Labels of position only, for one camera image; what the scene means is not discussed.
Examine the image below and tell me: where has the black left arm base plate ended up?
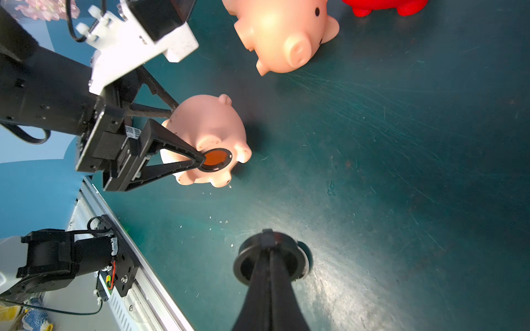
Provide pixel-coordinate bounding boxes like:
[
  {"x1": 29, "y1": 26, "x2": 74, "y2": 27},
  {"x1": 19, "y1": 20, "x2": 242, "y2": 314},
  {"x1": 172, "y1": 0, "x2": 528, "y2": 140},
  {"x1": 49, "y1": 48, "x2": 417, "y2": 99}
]
[{"x1": 98, "y1": 215, "x2": 140, "y2": 297}]

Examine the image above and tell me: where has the black round plug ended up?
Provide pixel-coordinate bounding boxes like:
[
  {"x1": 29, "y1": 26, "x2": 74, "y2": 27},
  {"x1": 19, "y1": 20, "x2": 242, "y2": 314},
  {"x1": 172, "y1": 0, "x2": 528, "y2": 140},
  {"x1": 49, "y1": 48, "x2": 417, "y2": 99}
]
[{"x1": 233, "y1": 229, "x2": 313, "y2": 285}]

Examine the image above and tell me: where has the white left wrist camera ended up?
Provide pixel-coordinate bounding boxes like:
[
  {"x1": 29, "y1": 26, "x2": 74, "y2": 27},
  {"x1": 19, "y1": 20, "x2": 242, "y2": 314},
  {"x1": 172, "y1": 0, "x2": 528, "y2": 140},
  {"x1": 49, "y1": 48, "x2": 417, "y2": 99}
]
[{"x1": 76, "y1": 1, "x2": 199, "y2": 95}]

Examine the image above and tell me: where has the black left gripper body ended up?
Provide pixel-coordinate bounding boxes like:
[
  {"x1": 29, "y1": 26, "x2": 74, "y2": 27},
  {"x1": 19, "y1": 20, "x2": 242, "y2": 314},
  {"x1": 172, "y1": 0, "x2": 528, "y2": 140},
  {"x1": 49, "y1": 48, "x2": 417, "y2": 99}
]
[{"x1": 1, "y1": 9, "x2": 145, "y2": 174}]

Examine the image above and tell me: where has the peach piggy bank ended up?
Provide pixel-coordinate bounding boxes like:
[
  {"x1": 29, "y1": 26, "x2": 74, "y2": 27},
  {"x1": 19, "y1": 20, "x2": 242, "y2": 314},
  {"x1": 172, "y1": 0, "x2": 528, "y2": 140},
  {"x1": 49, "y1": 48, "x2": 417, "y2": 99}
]
[{"x1": 222, "y1": 0, "x2": 340, "y2": 76}]

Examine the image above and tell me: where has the pink cherry blossom tree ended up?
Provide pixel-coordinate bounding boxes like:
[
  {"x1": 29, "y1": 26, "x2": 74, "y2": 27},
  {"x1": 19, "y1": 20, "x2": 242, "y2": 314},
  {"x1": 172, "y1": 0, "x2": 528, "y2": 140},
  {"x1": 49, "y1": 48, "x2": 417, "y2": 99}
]
[{"x1": 15, "y1": 0, "x2": 67, "y2": 22}]

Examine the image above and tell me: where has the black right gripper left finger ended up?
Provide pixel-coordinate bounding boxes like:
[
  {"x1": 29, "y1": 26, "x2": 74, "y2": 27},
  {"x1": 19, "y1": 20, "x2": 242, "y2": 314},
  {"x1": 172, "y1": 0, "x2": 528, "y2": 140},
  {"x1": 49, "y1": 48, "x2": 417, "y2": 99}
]
[{"x1": 233, "y1": 251, "x2": 271, "y2": 330}]

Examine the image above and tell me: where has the red piggy bank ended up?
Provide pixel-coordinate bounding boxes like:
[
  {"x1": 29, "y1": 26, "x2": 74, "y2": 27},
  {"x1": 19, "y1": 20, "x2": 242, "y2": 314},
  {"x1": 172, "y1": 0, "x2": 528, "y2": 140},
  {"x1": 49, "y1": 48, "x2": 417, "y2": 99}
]
[{"x1": 342, "y1": 0, "x2": 429, "y2": 17}]

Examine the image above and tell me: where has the aluminium front rail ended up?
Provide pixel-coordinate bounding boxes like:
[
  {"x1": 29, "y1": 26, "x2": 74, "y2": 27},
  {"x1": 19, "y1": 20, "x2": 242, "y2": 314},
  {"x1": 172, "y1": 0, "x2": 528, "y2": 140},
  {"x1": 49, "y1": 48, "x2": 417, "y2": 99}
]
[{"x1": 68, "y1": 177, "x2": 193, "y2": 330}]

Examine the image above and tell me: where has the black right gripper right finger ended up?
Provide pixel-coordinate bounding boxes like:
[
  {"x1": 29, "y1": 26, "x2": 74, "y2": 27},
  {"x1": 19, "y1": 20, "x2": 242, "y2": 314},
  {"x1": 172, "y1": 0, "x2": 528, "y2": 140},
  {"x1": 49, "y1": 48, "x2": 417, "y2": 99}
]
[{"x1": 270, "y1": 250, "x2": 309, "y2": 330}]

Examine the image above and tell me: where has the left small circuit board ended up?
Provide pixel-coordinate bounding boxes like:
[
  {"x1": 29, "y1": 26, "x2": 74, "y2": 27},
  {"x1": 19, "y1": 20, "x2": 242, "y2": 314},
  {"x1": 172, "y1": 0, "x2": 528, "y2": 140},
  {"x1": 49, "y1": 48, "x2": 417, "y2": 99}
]
[{"x1": 94, "y1": 267, "x2": 115, "y2": 302}]

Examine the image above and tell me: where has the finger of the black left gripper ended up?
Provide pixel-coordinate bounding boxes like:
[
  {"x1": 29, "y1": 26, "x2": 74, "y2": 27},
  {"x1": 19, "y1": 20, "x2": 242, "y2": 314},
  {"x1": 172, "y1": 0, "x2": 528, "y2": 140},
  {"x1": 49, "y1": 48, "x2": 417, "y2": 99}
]
[
  {"x1": 102, "y1": 119, "x2": 206, "y2": 192},
  {"x1": 126, "y1": 66, "x2": 179, "y2": 118}
]

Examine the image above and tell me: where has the pink piggy bank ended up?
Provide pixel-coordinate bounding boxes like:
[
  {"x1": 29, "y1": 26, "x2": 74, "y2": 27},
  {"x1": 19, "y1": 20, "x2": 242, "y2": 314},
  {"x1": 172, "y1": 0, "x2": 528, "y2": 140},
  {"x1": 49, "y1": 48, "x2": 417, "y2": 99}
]
[{"x1": 162, "y1": 94, "x2": 252, "y2": 188}]

